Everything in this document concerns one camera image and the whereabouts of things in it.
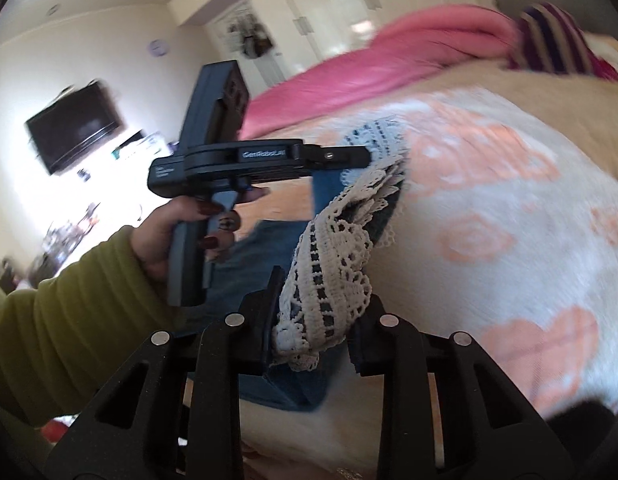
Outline purple striped pillow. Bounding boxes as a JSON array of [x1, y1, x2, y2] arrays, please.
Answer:
[[506, 2, 618, 83]]

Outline white peach floral blanket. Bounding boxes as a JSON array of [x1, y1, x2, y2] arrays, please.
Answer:
[[239, 85, 618, 461]]

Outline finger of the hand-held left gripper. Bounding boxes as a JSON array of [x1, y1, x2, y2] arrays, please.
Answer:
[[304, 145, 372, 172]]

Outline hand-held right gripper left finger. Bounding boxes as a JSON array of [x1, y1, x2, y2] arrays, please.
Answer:
[[54, 266, 286, 480]]

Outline person's green sleeved left forearm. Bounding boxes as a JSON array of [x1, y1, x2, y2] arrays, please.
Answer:
[[0, 227, 190, 431]]

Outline person's left hand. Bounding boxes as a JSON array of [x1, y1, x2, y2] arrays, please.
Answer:
[[131, 187, 270, 282]]

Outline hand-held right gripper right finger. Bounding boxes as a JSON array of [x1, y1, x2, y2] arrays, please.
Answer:
[[348, 295, 574, 480]]

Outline hanging dark clothes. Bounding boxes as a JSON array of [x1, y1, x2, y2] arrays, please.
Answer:
[[226, 7, 274, 58]]

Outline white wardrobe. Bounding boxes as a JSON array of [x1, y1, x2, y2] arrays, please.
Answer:
[[166, 0, 494, 86]]

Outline blue denim garment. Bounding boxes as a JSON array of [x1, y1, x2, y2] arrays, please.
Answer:
[[186, 115, 412, 411]]

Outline pink duvet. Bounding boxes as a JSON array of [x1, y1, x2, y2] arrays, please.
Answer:
[[239, 2, 522, 138]]

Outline black wall television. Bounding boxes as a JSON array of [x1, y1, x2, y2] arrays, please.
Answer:
[[25, 79, 126, 176]]

